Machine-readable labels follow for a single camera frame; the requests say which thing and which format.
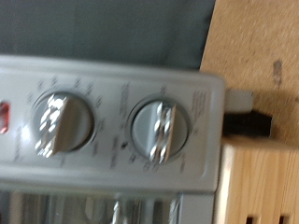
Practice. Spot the silver oven knob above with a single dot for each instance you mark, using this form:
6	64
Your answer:
62	124
160	129

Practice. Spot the silver toaster oven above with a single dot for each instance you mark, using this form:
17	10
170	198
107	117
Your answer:
112	130

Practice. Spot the black foam pad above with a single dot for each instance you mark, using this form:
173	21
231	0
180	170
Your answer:
247	124

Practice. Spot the slotted wooden block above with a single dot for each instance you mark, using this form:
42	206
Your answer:
258	186

